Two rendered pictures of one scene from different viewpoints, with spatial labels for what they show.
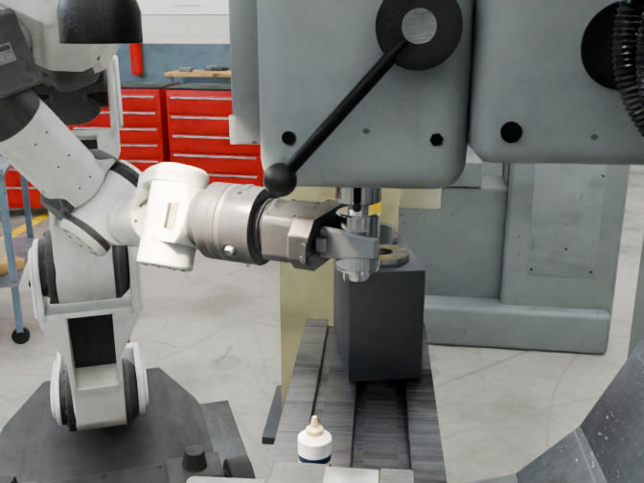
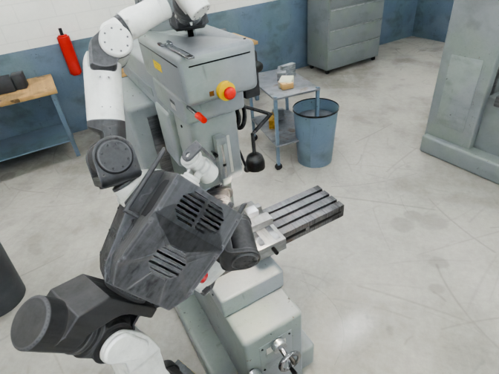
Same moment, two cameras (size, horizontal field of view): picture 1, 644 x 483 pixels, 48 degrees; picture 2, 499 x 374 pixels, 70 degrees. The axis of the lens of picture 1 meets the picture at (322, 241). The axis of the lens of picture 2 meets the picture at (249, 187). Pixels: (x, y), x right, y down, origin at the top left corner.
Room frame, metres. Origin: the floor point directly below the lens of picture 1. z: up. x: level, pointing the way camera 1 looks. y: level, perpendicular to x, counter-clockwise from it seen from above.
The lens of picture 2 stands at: (1.29, 1.16, 2.17)
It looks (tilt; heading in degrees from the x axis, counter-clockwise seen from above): 36 degrees down; 239
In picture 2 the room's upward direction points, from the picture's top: 6 degrees counter-clockwise
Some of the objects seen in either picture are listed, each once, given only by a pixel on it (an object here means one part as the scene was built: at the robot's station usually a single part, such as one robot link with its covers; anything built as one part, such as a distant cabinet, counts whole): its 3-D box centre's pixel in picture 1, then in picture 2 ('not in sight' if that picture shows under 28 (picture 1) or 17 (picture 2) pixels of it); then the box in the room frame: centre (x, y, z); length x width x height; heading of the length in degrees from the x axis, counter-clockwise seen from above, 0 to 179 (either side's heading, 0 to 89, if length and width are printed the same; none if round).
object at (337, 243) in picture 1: (346, 245); not in sight; (0.71, -0.03, 1.24); 0.06 x 0.02 x 0.03; 67
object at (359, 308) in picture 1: (375, 298); not in sight; (1.17, -0.09, 1.00); 0.22 x 0.12 x 0.20; 5
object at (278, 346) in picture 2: not in sight; (285, 355); (0.78, 0.46, 0.60); 0.16 x 0.12 x 0.12; 85
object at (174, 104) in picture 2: not in sight; (197, 90); (0.74, -0.08, 1.68); 0.34 x 0.24 x 0.10; 85
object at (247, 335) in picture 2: not in sight; (239, 306); (0.74, -0.01, 0.40); 0.81 x 0.32 x 0.60; 85
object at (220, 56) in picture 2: not in sight; (193, 58); (0.74, -0.05, 1.81); 0.47 x 0.26 x 0.16; 85
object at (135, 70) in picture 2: not in sight; (160, 69); (0.70, -0.54, 1.66); 0.80 x 0.23 x 0.20; 85
